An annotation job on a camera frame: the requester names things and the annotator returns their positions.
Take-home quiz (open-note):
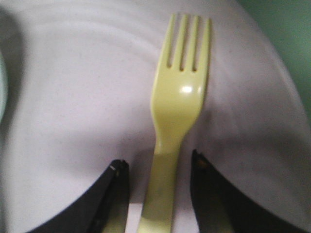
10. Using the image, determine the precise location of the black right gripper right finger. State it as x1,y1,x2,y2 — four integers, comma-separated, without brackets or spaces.
190,150,303,233

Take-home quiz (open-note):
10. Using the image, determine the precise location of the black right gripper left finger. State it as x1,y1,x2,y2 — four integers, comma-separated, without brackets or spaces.
31,160,129,233

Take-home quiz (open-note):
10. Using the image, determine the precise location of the light green tray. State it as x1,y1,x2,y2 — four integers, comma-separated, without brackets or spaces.
239,0,311,111

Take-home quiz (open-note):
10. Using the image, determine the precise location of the yellow plastic fork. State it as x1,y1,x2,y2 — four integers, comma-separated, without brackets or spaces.
138,15,210,233

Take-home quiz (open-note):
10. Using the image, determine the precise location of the beige round plate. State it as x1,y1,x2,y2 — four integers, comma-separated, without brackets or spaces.
0,0,311,233

